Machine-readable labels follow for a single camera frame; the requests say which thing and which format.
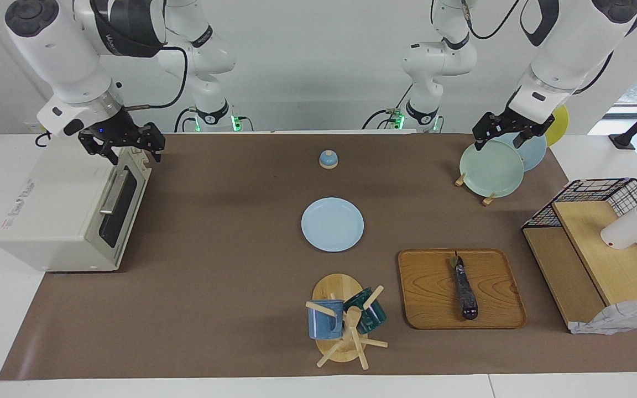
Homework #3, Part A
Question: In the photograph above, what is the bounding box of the toaster oven glass door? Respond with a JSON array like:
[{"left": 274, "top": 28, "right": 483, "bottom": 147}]
[{"left": 97, "top": 148, "right": 152, "bottom": 266}]

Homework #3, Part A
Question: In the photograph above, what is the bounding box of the dark purple eggplant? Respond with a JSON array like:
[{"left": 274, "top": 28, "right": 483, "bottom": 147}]
[{"left": 450, "top": 251, "right": 479, "bottom": 321}]

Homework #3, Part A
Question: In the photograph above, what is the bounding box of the light blue plate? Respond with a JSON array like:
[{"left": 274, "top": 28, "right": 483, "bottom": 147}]
[{"left": 301, "top": 197, "right": 364, "bottom": 253}]

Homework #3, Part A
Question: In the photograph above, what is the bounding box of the cream toaster oven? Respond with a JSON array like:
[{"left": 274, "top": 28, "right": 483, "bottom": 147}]
[{"left": 0, "top": 145, "right": 152, "bottom": 273}]

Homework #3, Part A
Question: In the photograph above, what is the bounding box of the blue upright rack plate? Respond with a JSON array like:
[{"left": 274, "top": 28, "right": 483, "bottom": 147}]
[{"left": 498, "top": 132, "right": 547, "bottom": 172}]

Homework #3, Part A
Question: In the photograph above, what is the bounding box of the pale green plate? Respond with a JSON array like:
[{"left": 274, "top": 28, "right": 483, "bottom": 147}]
[{"left": 459, "top": 139, "right": 525, "bottom": 198}]

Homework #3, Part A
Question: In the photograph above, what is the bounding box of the yellow plate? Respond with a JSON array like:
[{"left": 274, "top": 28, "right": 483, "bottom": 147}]
[{"left": 544, "top": 105, "right": 570, "bottom": 147}]

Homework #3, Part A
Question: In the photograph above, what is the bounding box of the wooden plate rack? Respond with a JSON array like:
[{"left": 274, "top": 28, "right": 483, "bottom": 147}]
[{"left": 455, "top": 173, "right": 496, "bottom": 206}]

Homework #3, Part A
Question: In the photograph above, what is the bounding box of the white cup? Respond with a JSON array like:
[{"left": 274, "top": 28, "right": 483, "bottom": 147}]
[{"left": 601, "top": 205, "right": 637, "bottom": 250}]

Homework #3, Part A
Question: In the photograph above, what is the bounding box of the brown table mat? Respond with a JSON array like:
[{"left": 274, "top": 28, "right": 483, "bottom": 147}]
[{"left": 0, "top": 133, "right": 637, "bottom": 381}]

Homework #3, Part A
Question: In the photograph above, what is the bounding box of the brown wooden tray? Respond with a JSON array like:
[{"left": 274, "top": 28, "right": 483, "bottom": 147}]
[{"left": 398, "top": 248, "right": 528, "bottom": 330}]

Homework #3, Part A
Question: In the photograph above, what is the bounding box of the white patterned cloth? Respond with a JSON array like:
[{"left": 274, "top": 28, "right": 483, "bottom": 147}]
[{"left": 568, "top": 297, "right": 637, "bottom": 336}]

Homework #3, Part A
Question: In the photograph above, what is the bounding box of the wooden mug tree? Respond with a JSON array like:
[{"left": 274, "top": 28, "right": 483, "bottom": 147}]
[{"left": 305, "top": 273, "right": 389, "bottom": 370}]

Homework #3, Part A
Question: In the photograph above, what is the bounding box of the dark green mug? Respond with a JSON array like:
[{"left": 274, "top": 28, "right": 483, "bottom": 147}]
[{"left": 343, "top": 287, "right": 388, "bottom": 334}]

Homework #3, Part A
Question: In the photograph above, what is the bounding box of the blue mug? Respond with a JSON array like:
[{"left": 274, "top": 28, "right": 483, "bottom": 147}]
[{"left": 307, "top": 299, "right": 346, "bottom": 340}]

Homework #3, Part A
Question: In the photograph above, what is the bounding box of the black base cable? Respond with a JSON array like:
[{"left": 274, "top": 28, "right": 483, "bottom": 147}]
[
  {"left": 362, "top": 83, "right": 413, "bottom": 130},
  {"left": 174, "top": 107, "right": 197, "bottom": 133}
]

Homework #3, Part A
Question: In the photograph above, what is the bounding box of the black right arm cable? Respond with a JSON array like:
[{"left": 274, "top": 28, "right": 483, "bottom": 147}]
[{"left": 125, "top": 45, "right": 189, "bottom": 111}]

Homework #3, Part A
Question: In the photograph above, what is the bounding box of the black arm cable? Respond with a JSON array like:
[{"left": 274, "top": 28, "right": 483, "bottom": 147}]
[
  {"left": 461, "top": 0, "right": 521, "bottom": 41},
  {"left": 125, "top": 45, "right": 189, "bottom": 111}
]

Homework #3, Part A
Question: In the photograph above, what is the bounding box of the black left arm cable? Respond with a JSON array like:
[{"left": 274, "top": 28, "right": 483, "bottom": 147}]
[{"left": 461, "top": 0, "right": 521, "bottom": 41}]

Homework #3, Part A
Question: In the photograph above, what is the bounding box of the black wire basket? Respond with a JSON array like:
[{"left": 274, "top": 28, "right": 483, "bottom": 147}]
[{"left": 521, "top": 177, "right": 637, "bottom": 294}]

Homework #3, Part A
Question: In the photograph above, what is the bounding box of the wire and wood shelf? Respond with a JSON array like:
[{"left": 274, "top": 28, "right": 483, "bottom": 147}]
[{"left": 522, "top": 200, "right": 637, "bottom": 332}]

